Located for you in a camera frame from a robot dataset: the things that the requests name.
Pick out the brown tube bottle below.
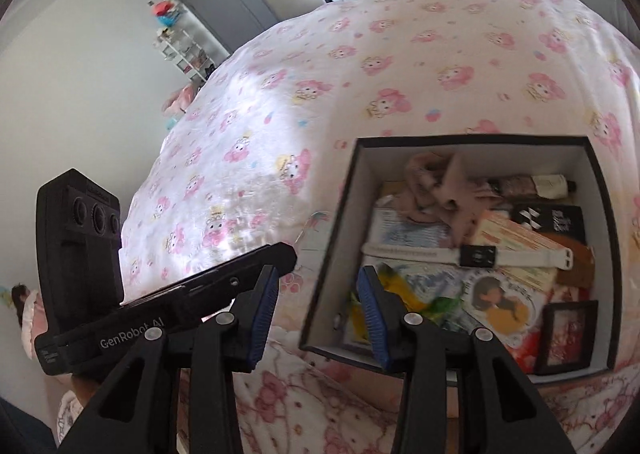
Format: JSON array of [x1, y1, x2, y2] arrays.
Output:
[[486, 174, 577, 201]]

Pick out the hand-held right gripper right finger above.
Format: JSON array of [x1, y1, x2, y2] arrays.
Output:
[[356, 265, 576, 454]]

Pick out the yellow plastic corn toy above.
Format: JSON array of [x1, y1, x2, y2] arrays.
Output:
[[347, 261, 466, 350]]

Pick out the pink fleece blanket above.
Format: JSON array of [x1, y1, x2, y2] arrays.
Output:
[[55, 319, 640, 454]]

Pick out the black picture frame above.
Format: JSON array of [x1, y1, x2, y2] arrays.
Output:
[[534, 300, 600, 376]]

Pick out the beige pink cloth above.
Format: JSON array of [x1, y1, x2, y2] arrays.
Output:
[[402, 151, 501, 247]]

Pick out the black packaging box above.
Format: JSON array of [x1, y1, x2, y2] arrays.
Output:
[[510, 204, 587, 242]]

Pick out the red printed packet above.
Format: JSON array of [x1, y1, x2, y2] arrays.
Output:
[[500, 329, 543, 375]]

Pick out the pink printed blanket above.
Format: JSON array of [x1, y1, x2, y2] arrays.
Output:
[[120, 0, 640, 335]]

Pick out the cartoon girl card packet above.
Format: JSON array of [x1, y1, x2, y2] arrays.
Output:
[[472, 210, 558, 292]]

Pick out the cartoon girl card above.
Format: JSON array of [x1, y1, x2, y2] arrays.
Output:
[[462, 269, 546, 340]]

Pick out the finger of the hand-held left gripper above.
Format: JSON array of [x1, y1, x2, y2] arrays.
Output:
[[121, 241, 299, 331]]

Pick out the black cardboard box container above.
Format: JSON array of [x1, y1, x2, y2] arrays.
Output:
[[299, 135, 623, 387]]

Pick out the white shelf rack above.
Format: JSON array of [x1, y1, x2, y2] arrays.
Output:
[[155, 16, 231, 85]]

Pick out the pink and blue plush toy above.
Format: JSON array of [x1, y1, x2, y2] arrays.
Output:
[[148, 0, 183, 30]]

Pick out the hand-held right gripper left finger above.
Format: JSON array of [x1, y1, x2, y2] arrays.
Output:
[[57, 264, 280, 454]]

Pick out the wooden comb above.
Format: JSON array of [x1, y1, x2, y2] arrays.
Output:
[[555, 239, 597, 290]]

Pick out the white strap wristwatch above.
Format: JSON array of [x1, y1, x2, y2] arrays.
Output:
[[361, 241, 575, 271]]

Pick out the white patterned packet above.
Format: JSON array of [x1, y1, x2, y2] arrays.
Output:
[[369, 208, 468, 307]]

